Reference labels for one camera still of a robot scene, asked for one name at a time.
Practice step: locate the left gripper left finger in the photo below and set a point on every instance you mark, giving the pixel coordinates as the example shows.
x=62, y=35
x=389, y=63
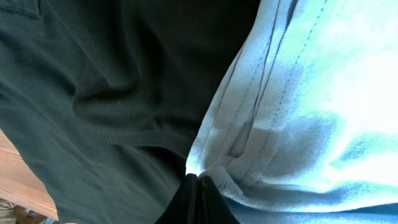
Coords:
x=182, y=207

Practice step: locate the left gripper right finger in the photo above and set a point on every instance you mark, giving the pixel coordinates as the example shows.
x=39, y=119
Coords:
x=212, y=208

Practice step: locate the light blue printed t-shirt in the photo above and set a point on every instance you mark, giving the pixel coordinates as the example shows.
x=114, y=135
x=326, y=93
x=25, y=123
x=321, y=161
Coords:
x=303, y=127

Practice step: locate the black shirt on left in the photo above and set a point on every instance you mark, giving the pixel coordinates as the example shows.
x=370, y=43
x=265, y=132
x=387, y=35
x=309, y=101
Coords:
x=103, y=99

